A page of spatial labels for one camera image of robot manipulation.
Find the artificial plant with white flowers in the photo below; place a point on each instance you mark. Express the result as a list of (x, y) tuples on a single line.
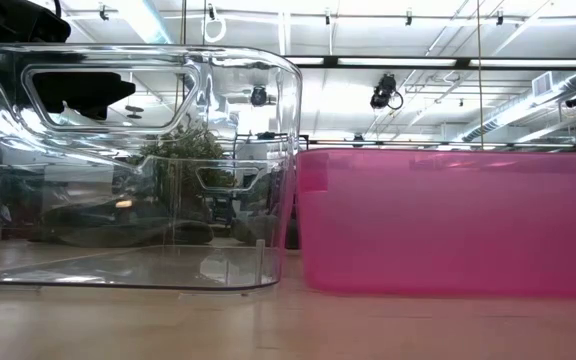
[(183, 150)]

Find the black overhead rig beam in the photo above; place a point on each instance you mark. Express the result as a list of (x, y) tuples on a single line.
[(330, 62)]

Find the silver ventilation duct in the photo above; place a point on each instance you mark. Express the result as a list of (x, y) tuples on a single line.
[(518, 107)]

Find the pink-red plastic bin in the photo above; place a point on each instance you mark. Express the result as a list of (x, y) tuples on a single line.
[(443, 225)]

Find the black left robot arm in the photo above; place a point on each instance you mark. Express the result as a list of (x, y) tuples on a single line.
[(8, 22)]

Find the black hanging camera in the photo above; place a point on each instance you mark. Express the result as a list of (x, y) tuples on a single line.
[(382, 95), (259, 96)]

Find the clear plastic bin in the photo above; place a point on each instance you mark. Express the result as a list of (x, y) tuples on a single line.
[(118, 270)]

